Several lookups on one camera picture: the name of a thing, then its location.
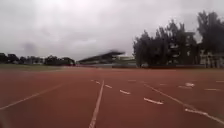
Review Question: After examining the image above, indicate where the distant row of trees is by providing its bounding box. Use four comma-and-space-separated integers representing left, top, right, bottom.
0, 52, 77, 67

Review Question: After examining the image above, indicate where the green grass field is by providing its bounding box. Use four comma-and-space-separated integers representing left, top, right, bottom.
0, 63, 64, 72

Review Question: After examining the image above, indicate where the pale building behind trees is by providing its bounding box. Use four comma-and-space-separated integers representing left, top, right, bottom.
199, 49, 224, 69

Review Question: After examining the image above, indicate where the grandstand building with roof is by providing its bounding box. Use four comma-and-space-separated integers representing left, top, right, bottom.
75, 49, 138, 69

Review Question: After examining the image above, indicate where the red running track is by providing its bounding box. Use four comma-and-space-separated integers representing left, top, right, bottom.
0, 67, 224, 128

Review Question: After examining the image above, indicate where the row of dark trees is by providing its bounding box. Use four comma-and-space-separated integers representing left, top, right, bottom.
132, 9, 224, 69

